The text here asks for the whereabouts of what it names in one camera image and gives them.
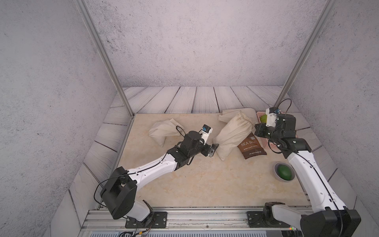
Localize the cream drawstring bag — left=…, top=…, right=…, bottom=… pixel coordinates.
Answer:
left=149, top=119, right=184, bottom=147
left=213, top=113, right=253, bottom=161
left=218, top=108, right=259, bottom=124

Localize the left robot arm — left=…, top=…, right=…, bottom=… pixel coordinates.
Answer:
left=100, top=125, right=219, bottom=228

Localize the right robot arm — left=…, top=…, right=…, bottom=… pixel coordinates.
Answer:
left=255, top=107, right=361, bottom=237

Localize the brown potato chips bag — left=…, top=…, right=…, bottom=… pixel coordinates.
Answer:
left=238, top=132, right=267, bottom=160

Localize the back green cabbage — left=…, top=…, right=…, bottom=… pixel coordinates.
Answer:
left=260, top=114, right=267, bottom=123

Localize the grey bowl with green ball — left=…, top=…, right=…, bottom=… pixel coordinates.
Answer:
left=273, top=162, right=296, bottom=182

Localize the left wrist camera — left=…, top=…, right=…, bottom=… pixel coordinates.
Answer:
left=199, top=124, right=213, bottom=145

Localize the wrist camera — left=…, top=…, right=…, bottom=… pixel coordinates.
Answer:
left=265, top=107, right=280, bottom=127
left=199, top=124, right=213, bottom=145

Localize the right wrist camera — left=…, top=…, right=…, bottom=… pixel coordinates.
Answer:
left=265, top=107, right=280, bottom=127

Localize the right aluminium frame post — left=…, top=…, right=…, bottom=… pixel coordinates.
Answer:
left=274, top=0, right=337, bottom=108

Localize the aluminium frame post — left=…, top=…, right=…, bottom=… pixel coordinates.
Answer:
left=75, top=0, right=135, bottom=118
left=274, top=0, right=337, bottom=108

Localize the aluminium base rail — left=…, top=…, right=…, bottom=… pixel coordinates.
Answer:
left=79, top=206, right=307, bottom=237

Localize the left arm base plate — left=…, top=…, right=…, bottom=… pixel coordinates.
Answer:
left=125, top=211, right=168, bottom=229

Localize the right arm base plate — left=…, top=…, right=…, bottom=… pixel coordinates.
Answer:
left=246, top=211, right=290, bottom=228

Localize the left aluminium frame post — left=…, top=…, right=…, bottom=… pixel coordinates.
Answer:
left=75, top=0, right=135, bottom=118

